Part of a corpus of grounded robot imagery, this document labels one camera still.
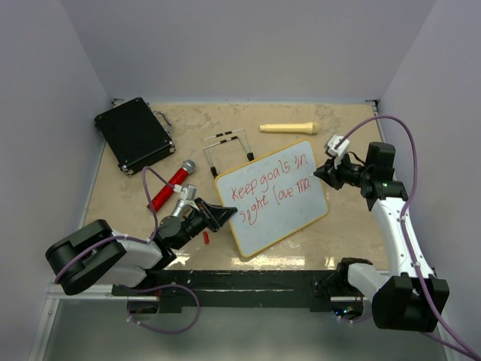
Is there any red glitter toy microphone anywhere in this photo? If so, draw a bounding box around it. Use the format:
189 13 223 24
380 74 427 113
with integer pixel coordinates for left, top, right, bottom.
148 159 198 214

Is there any black carrying case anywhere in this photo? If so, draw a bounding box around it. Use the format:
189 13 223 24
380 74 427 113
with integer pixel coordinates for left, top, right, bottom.
95 97 176 175

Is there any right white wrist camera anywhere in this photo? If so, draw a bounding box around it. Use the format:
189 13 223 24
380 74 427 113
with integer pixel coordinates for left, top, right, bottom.
324 135 349 168

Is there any wire whiteboard stand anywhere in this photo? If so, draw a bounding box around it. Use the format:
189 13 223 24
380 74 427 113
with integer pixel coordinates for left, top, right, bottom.
202 128 255 178

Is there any cream toy microphone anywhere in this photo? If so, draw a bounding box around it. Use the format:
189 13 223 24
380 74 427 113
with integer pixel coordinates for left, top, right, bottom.
259 122 320 135

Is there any yellow framed whiteboard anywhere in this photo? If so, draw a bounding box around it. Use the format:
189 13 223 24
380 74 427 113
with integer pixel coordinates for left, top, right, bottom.
214 139 329 258

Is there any silver toy microphone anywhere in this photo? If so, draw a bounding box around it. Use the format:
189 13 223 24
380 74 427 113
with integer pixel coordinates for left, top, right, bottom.
171 199 191 218

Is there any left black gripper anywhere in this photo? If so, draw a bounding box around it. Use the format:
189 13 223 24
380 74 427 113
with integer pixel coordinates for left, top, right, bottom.
174 197 237 250

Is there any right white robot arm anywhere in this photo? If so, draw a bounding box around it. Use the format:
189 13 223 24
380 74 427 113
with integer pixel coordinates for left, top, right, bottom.
314 135 449 332

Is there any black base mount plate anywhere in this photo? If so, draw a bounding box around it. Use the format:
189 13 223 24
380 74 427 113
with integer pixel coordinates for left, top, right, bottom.
112 268 362 315

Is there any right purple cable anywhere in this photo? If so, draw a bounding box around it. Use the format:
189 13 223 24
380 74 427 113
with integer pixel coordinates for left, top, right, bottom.
336 114 481 361

